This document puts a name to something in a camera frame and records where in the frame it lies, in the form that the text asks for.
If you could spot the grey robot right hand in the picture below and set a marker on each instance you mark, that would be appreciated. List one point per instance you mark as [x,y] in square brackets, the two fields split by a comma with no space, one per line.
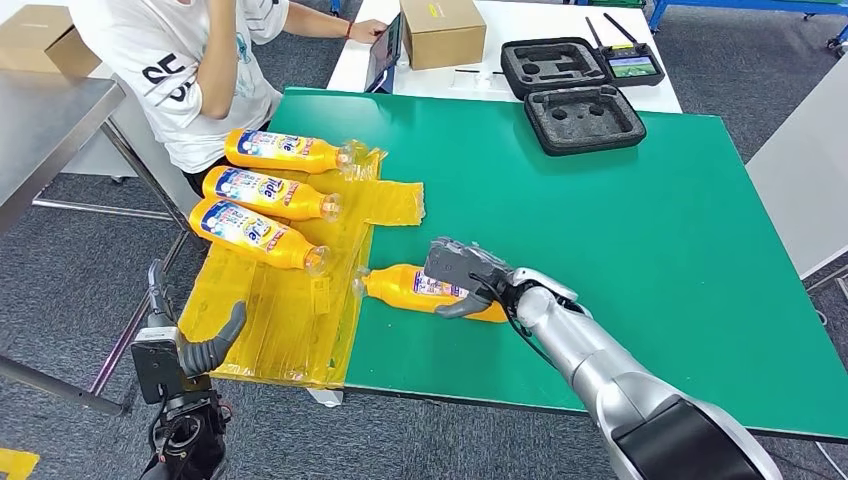
[464,268]

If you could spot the person's left hand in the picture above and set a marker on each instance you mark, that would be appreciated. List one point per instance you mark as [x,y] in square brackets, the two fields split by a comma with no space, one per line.
[368,31]

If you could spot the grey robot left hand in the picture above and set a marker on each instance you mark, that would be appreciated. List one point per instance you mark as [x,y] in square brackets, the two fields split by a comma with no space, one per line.
[199,351]

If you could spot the orange detergent bottle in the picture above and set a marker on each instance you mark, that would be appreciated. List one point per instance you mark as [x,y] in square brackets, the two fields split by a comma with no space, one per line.
[278,151]
[252,235]
[397,288]
[265,192]

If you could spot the person's left forearm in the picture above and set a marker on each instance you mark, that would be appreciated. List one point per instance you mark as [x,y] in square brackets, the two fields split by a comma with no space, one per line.
[314,20]

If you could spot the person's right forearm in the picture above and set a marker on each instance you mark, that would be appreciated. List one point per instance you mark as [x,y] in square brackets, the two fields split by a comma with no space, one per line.
[215,66]

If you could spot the dark tablet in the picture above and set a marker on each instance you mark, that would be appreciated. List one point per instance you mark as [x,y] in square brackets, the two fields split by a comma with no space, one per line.
[383,56]

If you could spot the cardboard box with yellow sticker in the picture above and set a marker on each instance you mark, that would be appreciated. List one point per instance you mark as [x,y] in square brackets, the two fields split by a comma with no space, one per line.
[442,33]

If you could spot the yellow plastic-wrapped mat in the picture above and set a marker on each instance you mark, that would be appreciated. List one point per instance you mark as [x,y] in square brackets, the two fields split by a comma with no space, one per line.
[298,331]

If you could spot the clear plastic packet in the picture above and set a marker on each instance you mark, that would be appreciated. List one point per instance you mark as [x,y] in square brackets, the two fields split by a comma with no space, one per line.
[484,79]

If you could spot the white table foot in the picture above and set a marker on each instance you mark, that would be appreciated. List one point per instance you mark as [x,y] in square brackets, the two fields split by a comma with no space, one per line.
[324,398]

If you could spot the black foam-lined case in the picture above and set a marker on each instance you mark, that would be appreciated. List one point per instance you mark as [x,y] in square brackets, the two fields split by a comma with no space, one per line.
[578,121]

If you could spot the yellow floor marker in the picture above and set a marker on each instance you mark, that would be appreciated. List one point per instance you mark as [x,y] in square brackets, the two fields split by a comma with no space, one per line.
[14,465]

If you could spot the person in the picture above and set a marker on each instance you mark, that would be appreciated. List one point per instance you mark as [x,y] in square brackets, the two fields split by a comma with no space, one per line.
[152,66]

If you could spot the black remote controller with screen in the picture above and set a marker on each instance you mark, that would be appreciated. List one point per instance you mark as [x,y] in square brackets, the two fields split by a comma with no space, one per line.
[632,66]

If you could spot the steel table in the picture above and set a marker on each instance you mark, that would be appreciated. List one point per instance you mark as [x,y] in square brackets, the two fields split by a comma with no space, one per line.
[46,126]

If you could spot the plain cardboard box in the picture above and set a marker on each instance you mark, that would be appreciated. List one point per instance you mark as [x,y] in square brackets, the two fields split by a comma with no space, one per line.
[40,40]

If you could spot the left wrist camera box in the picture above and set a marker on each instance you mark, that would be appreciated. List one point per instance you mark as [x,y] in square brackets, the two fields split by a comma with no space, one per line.
[158,364]

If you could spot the blue cart frame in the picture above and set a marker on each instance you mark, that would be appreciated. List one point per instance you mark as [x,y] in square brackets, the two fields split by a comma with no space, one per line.
[657,14]

